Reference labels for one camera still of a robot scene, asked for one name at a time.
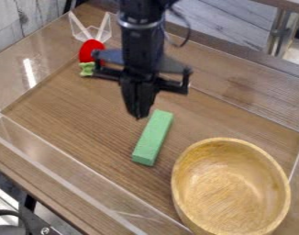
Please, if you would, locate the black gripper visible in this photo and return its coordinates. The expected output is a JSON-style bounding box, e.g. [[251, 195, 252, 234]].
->
[[91, 24, 191, 118]]

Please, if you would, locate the green rectangular stick block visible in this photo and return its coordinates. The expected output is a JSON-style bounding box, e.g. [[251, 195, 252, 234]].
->
[[131, 110, 174, 166]]

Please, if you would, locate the brown wooden bowl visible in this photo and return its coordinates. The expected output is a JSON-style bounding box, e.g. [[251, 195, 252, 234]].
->
[[171, 138, 291, 235]]

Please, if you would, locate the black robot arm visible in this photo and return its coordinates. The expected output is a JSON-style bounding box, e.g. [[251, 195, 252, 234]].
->
[[92, 0, 192, 119]]

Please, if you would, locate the red felt strawberry toy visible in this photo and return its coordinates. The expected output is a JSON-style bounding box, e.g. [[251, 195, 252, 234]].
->
[[79, 39, 106, 77]]

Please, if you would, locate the clear acrylic corner bracket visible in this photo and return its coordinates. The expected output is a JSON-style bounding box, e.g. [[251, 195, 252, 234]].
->
[[67, 12, 112, 43]]

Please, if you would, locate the clear acrylic front wall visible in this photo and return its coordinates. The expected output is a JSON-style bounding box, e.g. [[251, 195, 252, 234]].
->
[[0, 105, 191, 235]]

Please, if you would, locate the metal frame in background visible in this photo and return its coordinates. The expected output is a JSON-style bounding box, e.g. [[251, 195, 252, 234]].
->
[[264, 8, 299, 58]]

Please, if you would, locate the black table leg bracket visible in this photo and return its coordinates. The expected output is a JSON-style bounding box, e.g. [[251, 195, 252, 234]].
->
[[19, 195, 62, 235]]

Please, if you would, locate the black cable under table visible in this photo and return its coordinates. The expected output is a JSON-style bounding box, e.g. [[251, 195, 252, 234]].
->
[[0, 210, 22, 228]]

